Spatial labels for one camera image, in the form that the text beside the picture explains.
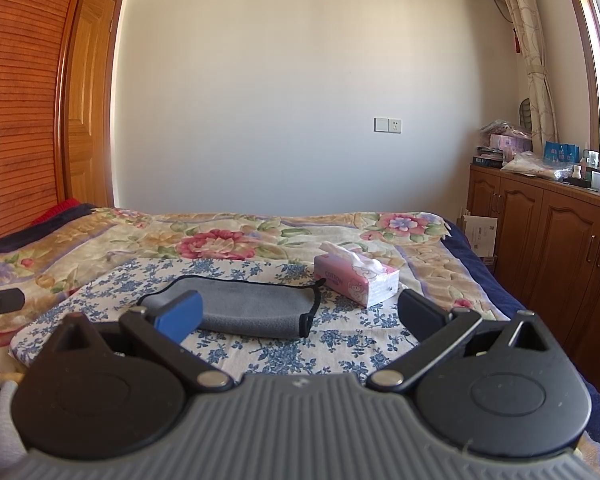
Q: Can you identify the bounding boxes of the slatted wooden wardrobe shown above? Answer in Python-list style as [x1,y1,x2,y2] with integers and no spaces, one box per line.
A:
[0,0,97,250]

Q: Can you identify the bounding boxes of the floral bedspread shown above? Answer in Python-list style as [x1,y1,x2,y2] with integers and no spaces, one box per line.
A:
[0,205,600,480]

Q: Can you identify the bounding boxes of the navy blue blanket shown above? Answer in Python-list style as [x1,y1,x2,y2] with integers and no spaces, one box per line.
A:
[442,217,600,456]

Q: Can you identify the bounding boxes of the pale grey cloth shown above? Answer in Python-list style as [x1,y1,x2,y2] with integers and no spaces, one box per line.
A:
[0,381,33,472]

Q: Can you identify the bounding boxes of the wooden window frame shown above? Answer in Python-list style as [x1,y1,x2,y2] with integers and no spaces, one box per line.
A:
[557,0,600,161]

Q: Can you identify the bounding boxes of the grey towel black trim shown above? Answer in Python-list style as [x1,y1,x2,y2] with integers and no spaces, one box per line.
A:
[136,274,325,339]

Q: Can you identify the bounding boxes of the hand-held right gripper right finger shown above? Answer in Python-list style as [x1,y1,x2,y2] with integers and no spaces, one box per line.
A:
[366,288,557,394]

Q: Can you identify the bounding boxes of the clear plastic bag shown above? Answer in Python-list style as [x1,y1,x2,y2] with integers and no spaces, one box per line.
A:
[501,151,576,181]

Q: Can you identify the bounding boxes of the wooden cabinet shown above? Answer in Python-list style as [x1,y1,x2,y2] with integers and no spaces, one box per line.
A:
[466,164,600,371]

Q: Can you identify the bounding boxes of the blue printed box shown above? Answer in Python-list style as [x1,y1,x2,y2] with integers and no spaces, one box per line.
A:
[544,141,581,163]

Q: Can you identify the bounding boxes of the white paper bag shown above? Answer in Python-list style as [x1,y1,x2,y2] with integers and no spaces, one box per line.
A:
[459,212,499,259]

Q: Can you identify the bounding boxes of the pink tissue box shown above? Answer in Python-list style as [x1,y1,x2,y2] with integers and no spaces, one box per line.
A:
[313,241,400,308]

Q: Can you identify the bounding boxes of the red cloth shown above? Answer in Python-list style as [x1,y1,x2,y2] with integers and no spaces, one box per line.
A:
[30,198,81,226]

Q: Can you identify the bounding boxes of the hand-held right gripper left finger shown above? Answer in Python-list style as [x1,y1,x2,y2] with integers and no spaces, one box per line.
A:
[45,290,236,394]

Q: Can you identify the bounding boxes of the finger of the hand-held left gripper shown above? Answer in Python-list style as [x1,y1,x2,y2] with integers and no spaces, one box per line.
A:
[0,288,26,317]

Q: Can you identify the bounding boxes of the blue floral white cloth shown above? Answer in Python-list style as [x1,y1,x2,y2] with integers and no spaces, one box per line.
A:
[9,257,433,387]

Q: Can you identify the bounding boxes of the patterned beige curtain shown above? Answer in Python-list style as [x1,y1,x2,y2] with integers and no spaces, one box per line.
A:
[490,0,561,145]

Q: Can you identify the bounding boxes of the stack of books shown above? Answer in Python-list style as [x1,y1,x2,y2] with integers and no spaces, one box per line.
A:
[472,146,506,169]

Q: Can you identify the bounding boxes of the wooden door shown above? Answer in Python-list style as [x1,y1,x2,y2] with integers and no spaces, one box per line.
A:
[61,0,124,209]

